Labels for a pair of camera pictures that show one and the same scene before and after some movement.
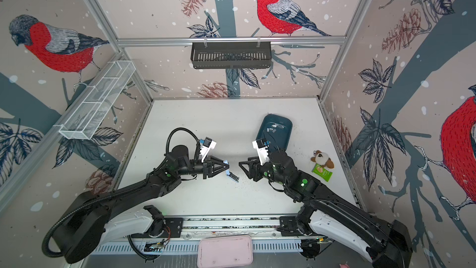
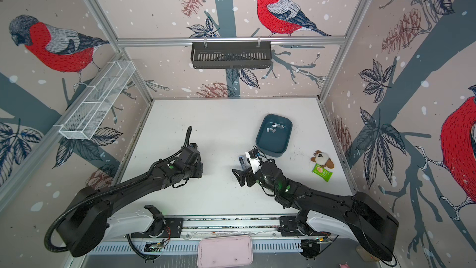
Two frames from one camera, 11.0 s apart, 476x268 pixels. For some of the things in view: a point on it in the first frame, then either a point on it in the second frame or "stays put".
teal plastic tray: [276, 131] stays put
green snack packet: [322, 172] stays put
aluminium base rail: [339, 230] stays put
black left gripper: [207, 167] -> [200, 165]
